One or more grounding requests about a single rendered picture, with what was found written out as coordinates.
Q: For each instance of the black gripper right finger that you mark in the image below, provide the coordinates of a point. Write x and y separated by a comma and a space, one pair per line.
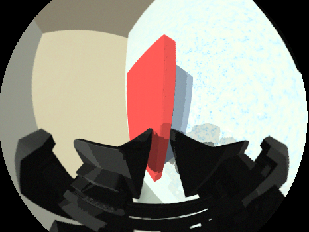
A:
197, 162

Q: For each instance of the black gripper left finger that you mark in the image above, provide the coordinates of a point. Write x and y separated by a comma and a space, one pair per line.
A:
129, 159

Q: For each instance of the red slab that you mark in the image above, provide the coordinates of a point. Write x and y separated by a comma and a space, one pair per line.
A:
150, 96

